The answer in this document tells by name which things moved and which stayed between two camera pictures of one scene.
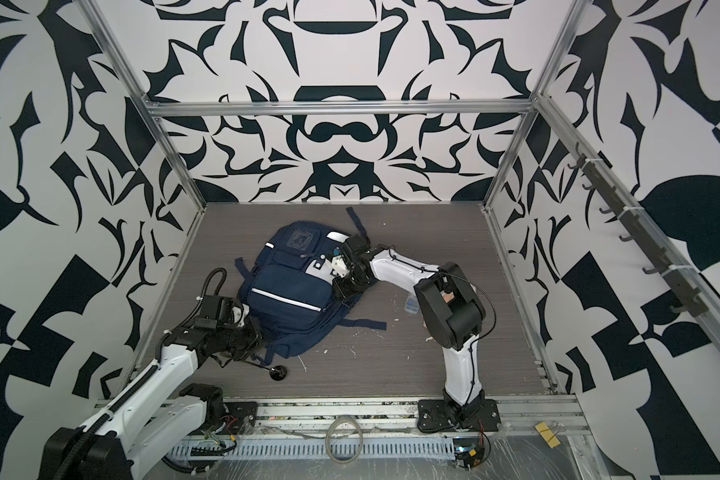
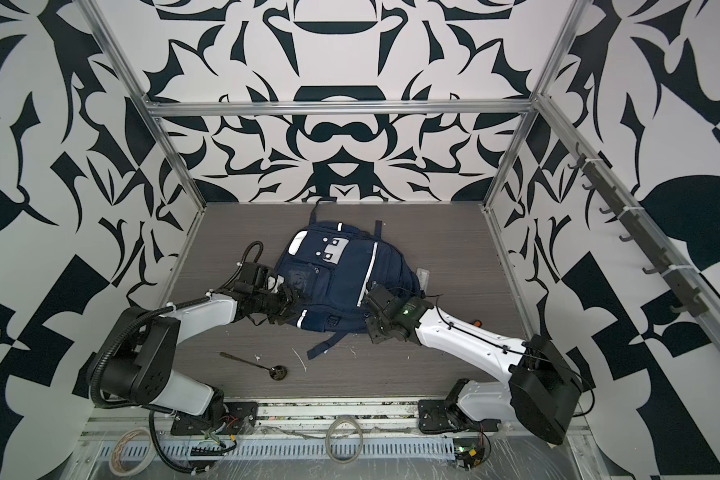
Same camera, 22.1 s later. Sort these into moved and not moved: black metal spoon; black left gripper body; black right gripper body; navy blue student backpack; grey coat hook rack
Moved: black right gripper body; black left gripper body; navy blue student backpack
Not moved: grey coat hook rack; black metal spoon
